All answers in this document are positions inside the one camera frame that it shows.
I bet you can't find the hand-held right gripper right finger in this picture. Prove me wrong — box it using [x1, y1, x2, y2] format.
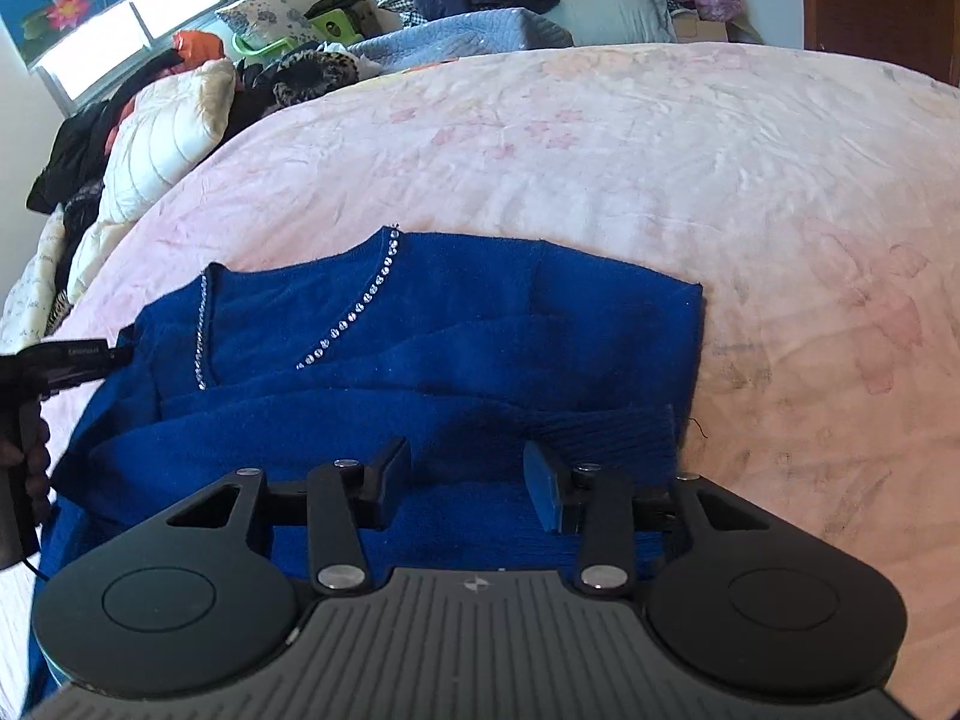
[523, 439, 775, 596]

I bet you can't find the person's left hand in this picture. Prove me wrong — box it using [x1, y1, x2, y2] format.
[0, 417, 53, 502]

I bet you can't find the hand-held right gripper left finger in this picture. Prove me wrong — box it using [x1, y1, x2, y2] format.
[165, 435, 412, 597]

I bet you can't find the light blue quilted blanket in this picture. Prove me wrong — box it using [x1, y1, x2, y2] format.
[349, 7, 575, 73]

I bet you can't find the dark patterned garment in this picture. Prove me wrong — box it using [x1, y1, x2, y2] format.
[43, 180, 107, 335]

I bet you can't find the grey floral cushion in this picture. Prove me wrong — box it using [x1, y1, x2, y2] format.
[216, 0, 320, 50]

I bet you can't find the wooden door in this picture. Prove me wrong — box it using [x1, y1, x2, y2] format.
[799, 0, 960, 88]

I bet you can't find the pink blanket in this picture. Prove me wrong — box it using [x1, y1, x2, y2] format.
[0, 41, 960, 720]

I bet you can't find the black and orange clothes pile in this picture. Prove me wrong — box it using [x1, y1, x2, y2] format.
[26, 52, 185, 215]

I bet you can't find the window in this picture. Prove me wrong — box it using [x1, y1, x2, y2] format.
[34, 0, 242, 107]

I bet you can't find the green plastic item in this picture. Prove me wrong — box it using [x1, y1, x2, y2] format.
[232, 6, 362, 62]

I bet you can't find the fuzzy patterned hat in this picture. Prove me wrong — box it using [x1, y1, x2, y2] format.
[251, 49, 362, 110]

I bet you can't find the blue beaded sweater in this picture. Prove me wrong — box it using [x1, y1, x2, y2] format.
[24, 223, 706, 715]

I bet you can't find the black cable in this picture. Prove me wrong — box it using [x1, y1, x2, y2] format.
[13, 549, 55, 584]

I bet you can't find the white printed quilt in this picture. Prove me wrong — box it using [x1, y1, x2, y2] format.
[0, 210, 76, 355]

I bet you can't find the white quilted jacket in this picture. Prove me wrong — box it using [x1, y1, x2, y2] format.
[67, 56, 238, 302]

